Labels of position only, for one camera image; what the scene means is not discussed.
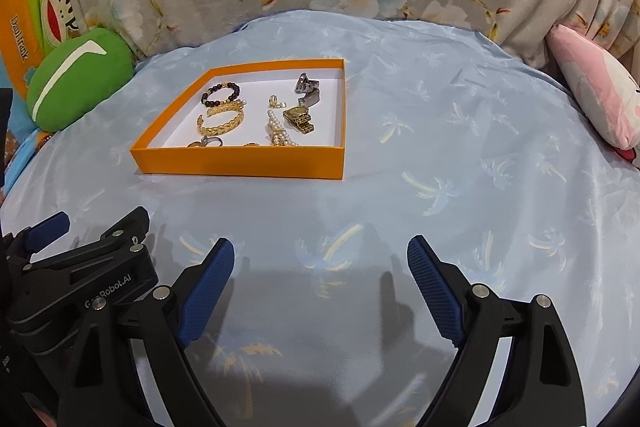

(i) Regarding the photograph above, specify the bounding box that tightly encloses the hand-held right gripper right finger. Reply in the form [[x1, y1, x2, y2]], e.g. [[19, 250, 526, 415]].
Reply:
[[406, 234, 589, 427]]

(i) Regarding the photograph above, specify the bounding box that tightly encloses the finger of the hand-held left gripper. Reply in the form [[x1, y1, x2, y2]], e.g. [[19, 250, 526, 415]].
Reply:
[[7, 210, 71, 269], [30, 206, 151, 270]]

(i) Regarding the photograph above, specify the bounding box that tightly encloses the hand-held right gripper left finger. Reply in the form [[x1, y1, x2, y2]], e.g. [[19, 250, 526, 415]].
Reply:
[[57, 237, 236, 427]]

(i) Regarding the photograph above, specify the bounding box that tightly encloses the orange jewelry box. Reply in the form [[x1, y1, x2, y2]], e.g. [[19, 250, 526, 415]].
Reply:
[[130, 58, 347, 180]]

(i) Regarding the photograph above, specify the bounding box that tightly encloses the gold chain bracelet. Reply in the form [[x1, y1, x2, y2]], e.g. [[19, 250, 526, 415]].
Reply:
[[195, 102, 246, 137]]

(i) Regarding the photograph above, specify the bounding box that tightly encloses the gold wristwatch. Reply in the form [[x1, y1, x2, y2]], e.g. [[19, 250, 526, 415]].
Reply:
[[282, 104, 317, 136]]

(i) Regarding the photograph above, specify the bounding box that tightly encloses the blue palm print sheet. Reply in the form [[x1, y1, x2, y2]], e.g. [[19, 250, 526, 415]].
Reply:
[[0, 9, 640, 427]]

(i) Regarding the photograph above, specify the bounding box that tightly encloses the green round plush cushion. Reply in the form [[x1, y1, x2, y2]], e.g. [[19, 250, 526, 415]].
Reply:
[[26, 27, 135, 132]]

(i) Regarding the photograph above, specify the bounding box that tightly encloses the cartoon printed blanket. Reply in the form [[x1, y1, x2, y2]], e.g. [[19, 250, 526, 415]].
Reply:
[[0, 0, 85, 188]]

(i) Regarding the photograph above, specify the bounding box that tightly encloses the pink plush pillow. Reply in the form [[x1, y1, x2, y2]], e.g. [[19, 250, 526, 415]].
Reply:
[[545, 24, 640, 168]]

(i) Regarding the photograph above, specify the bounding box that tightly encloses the dark bead bracelet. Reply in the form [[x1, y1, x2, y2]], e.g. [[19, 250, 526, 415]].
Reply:
[[201, 80, 241, 109]]

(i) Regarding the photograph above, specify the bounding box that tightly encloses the pearl necklace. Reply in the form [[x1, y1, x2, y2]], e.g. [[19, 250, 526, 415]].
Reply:
[[265, 108, 301, 147]]

